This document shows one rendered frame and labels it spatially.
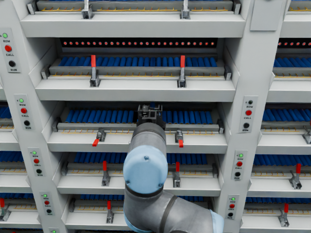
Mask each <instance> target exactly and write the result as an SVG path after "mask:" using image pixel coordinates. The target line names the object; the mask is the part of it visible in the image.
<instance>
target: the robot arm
mask: <svg viewBox="0 0 311 233"><path fill-rule="evenodd" d="M154 109H155V110H154ZM160 113H161V115H160ZM136 124H137V127H136V129H135V130H134V132H133V135H132V138H131V141H129V142H128V143H129V145H130V146H129V150H128V153H127V157H126V159H125V161H124V166H123V174H124V180H125V190H124V205H123V212H124V220H125V222H126V224H127V226H128V227H129V228H130V229H131V230H133V231H135V232H137V233H150V232H152V231H154V232H156V233H223V229H224V219H223V217H222V216H221V215H219V214H216V213H214V212H212V210H210V209H205V208H203V207H201V206H199V205H196V204H194V203H192V202H189V201H187V200H184V199H182V198H180V197H177V196H175V195H173V194H171V193H169V192H166V191H164V190H163V187H164V183H165V181H166V178H167V175H168V163H167V151H166V145H167V144H166V134H165V128H166V122H164V121H163V120H162V105H161V110H160V105H158V108H154V107H149V106H148V105H143V107H142V109H141V108H140V105H139V108H138V122H136Z"/></svg>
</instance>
